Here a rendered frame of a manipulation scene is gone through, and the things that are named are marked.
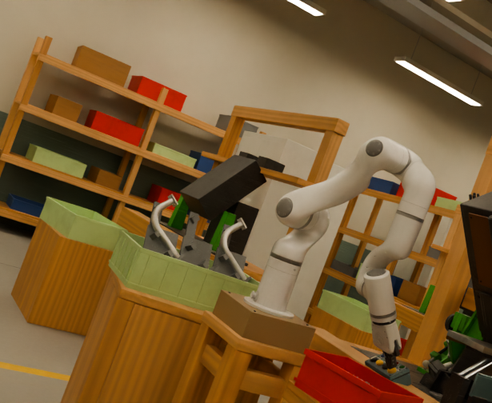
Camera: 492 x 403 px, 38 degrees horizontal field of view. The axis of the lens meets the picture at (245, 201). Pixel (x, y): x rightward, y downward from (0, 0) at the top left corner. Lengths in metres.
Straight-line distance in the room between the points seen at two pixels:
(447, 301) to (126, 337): 1.37
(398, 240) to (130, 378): 1.25
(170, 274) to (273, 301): 0.56
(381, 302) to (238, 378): 0.54
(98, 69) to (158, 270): 5.72
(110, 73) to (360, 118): 4.06
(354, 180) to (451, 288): 0.97
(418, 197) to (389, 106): 8.84
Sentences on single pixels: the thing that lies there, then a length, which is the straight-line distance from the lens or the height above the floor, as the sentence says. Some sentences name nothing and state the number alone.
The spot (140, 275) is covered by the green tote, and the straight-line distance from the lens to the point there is 2.87.
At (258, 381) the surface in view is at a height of 0.72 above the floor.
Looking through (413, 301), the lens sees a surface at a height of 0.88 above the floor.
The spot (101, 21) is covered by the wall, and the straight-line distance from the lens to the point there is 8.99.
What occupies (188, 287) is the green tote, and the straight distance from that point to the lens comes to 2.93.
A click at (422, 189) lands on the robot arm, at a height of 1.51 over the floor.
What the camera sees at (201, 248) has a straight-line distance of 3.21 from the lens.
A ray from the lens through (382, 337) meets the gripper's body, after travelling 2.34.
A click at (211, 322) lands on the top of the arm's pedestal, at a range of 2.57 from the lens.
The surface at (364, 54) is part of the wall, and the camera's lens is 10.74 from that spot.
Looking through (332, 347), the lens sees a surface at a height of 0.89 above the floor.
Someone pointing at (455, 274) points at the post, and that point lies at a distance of 3.18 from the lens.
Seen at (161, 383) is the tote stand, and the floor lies 0.48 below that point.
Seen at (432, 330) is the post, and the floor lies 1.04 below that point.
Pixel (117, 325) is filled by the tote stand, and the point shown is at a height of 0.65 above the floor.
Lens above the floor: 1.28
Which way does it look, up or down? level
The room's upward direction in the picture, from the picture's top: 21 degrees clockwise
